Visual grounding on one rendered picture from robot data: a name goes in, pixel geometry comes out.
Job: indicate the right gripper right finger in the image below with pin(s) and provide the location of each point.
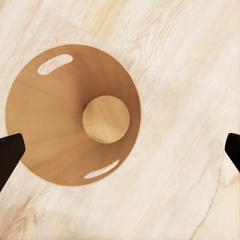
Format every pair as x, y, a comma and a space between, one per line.
232, 149

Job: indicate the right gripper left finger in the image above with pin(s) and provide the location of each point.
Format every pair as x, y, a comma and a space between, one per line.
12, 149

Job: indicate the trash can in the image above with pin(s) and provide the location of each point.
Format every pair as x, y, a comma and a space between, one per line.
80, 118

